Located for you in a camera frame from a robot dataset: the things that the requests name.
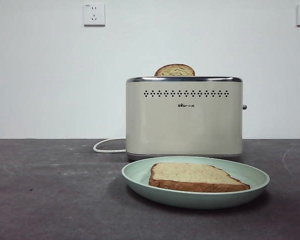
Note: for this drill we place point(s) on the large brown bread slice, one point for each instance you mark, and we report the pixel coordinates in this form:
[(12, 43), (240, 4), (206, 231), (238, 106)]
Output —
[(190, 175)]

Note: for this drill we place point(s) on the pale green round plate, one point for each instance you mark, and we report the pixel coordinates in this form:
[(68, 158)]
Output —
[(190, 200)]

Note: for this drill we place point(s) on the cream toaster with chrome top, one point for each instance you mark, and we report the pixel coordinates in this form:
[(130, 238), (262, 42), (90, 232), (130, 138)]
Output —
[(185, 125)]

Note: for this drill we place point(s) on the small brown bread slice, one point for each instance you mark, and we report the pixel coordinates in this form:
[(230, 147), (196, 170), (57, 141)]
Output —
[(175, 71)]

